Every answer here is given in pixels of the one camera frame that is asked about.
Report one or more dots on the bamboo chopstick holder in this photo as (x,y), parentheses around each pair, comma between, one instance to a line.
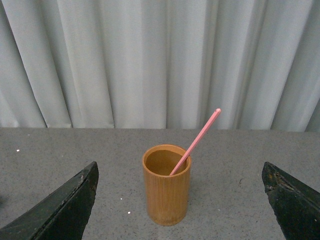
(166,195)

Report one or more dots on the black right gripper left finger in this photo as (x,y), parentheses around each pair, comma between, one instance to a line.
(62,215)

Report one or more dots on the pink chopstick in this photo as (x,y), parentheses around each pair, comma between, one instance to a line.
(198,138)

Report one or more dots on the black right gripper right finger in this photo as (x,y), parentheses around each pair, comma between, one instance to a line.
(296,205)

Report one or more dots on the grey pleated curtain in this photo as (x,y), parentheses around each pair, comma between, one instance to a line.
(160,64)

